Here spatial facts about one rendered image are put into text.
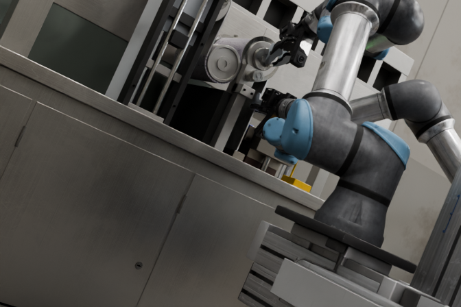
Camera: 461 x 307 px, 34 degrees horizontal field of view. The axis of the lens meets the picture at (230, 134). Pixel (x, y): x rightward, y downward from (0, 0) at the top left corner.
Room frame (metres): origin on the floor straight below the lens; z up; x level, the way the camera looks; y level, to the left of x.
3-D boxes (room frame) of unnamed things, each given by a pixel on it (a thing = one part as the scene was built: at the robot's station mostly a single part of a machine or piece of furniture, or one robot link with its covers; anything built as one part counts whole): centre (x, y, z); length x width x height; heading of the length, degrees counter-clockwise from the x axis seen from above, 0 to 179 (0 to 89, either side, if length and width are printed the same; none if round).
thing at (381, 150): (1.55, -0.30, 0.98); 0.13 x 0.12 x 0.14; 93
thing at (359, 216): (1.55, -0.30, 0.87); 0.15 x 0.15 x 0.10
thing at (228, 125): (2.37, 0.02, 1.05); 0.06 x 0.05 x 0.31; 30
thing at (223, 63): (2.47, 0.17, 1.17); 0.26 x 0.12 x 0.12; 30
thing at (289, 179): (2.30, -0.25, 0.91); 0.07 x 0.07 x 0.02; 30
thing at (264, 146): (2.65, -0.07, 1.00); 0.40 x 0.16 x 0.06; 30
